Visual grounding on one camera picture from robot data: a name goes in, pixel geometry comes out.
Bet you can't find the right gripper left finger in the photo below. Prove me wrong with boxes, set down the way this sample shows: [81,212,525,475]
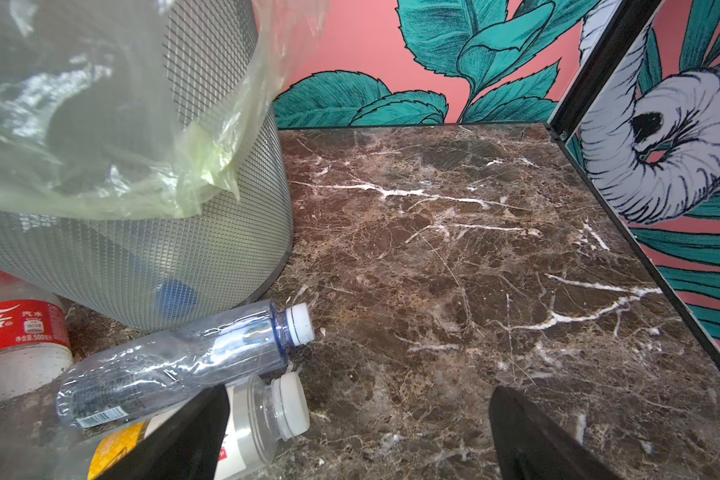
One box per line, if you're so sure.
[99,384,230,479]

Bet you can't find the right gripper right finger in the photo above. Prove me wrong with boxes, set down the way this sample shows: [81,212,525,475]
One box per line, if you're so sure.
[489,386,618,480]

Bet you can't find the grey mesh waste bin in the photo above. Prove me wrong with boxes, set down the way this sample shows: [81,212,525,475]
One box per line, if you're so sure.
[0,0,295,332]

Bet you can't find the translucent green bin liner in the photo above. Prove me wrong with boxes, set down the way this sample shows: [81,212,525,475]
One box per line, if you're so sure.
[0,1,329,220]

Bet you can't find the yellow white label bottle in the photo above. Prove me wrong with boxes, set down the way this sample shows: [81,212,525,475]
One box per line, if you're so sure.
[85,372,310,479]

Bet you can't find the clear bottle white cap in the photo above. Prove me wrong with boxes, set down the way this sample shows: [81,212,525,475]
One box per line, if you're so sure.
[56,300,315,429]

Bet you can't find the red label cola bottle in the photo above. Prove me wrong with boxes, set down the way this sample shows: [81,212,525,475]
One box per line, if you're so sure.
[0,270,73,402]

